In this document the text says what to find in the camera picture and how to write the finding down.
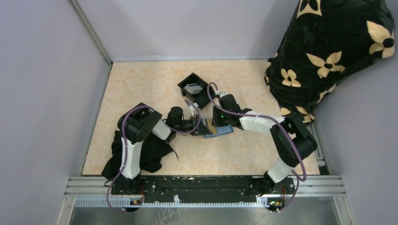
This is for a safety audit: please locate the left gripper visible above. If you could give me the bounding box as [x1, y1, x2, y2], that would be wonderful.
[175, 114, 213, 136]

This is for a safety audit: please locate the yellow credit card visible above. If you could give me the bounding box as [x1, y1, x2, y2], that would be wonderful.
[209, 127, 217, 136]

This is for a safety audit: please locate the blue card holder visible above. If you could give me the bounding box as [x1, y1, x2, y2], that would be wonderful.
[201, 119, 234, 138]

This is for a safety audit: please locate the black card tray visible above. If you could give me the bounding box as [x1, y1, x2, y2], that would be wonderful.
[177, 73, 211, 109]

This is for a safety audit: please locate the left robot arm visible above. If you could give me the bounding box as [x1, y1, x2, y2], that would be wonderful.
[116, 100, 213, 194]

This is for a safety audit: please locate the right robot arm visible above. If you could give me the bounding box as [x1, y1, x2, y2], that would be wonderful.
[216, 94, 318, 193]

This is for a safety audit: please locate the grey card stack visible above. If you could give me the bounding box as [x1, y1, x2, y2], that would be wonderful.
[184, 83, 203, 95]

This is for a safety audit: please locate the black cloth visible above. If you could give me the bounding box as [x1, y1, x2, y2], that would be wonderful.
[101, 130, 174, 180]

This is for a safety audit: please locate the black floral blanket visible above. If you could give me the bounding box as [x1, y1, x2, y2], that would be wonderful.
[264, 0, 395, 125]

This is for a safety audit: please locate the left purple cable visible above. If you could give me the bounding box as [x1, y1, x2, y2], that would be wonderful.
[106, 98, 202, 215]

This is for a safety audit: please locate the purple cable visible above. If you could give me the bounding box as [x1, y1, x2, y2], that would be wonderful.
[207, 82, 307, 213]
[106, 98, 202, 215]

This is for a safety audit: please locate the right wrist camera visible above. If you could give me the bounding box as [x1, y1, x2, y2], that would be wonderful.
[215, 90, 228, 98]

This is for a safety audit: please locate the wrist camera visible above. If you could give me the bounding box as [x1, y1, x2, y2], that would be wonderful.
[215, 90, 228, 98]
[187, 102, 200, 120]

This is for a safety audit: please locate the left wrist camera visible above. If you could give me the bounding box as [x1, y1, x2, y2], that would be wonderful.
[187, 102, 200, 120]

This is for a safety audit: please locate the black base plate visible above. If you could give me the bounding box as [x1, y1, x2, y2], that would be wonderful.
[111, 175, 295, 203]

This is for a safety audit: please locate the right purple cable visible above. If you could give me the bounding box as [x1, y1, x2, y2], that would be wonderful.
[207, 82, 307, 213]

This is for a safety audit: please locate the aluminium frame rail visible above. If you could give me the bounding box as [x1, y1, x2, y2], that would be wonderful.
[65, 175, 346, 208]

